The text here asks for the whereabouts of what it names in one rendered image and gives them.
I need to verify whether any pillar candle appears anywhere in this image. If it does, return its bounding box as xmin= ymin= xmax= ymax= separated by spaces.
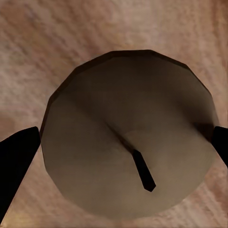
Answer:
xmin=39 ymin=49 xmax=220 ymax=220

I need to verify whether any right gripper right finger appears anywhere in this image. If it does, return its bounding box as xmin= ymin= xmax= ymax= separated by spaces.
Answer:
xmin=212 ymin=126 xmax=228 ymax=167

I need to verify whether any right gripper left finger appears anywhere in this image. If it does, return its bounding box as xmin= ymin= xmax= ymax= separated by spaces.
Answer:
xmin=0 ymin=126 xmax=40 ymax=223

